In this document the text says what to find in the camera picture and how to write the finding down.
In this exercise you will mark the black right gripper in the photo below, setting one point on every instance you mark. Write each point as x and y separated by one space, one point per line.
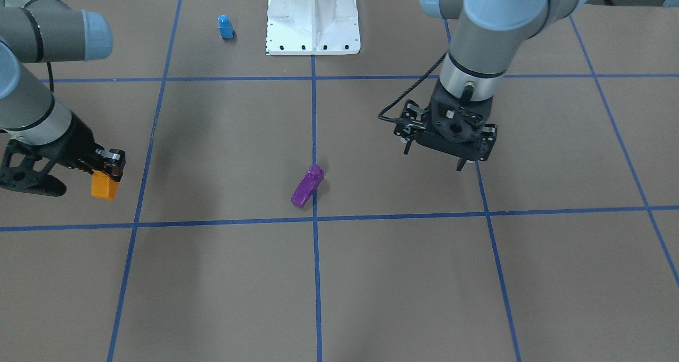
74 145

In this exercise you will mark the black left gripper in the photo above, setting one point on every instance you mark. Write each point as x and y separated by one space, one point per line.
408 122

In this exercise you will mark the orange trapezoid block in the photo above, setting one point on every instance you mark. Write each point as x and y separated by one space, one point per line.
103 186

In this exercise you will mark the purple trapezoid block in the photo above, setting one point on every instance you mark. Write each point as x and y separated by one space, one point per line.
311 180

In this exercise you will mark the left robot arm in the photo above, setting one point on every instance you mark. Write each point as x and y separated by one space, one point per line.
487 38

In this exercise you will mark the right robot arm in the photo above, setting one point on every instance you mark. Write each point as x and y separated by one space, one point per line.
40 126

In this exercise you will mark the small blue block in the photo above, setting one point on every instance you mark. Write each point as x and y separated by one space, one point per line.
225 27

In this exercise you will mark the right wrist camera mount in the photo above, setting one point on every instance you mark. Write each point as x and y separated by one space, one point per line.
26 169

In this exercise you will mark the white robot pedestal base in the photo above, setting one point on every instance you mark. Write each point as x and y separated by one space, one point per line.
312 27

